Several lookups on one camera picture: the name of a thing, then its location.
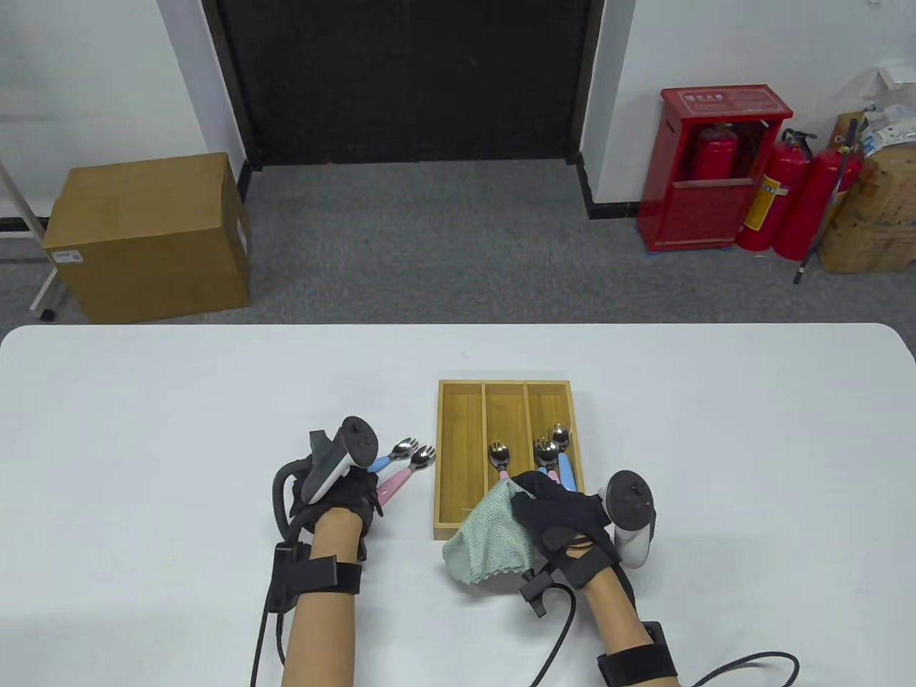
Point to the person's left hand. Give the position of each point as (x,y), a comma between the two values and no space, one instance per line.
(351,494)

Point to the person's right hand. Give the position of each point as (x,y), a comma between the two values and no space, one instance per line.
(565,522)

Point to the grey handheld controller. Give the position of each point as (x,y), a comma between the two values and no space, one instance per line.
(630,501)
(358,440)

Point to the green fish scale cleaning cloth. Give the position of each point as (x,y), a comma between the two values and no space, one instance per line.
(490,537)

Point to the person's left forearm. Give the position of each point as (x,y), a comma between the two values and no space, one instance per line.
(322,630)

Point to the person's right forearm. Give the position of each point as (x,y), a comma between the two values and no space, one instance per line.
(615,615)

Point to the wooden cutlery tray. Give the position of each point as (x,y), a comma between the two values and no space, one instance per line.
(461,458)

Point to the brown cardboard box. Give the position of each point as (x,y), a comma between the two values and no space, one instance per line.
(143,236)

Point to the red fire extinguisher cabinet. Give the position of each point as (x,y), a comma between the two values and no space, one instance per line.
(698,211)

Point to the black rod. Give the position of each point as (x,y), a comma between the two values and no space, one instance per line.
(803,263)

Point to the red extinguisher with yellow label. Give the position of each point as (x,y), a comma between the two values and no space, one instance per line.
(776,193)

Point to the red fire extinguisher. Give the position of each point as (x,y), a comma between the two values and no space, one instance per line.
(809,207)
(715,154)

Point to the black door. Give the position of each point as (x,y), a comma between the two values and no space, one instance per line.
(408,79)

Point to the printed cardboard box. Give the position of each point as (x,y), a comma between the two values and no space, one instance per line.
(873,229)

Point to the white plastic bags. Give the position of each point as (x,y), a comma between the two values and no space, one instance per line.
(891,122)

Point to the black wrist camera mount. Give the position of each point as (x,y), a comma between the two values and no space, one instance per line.
(537,590)

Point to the white stand frame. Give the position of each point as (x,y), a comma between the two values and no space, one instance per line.
(41,286)

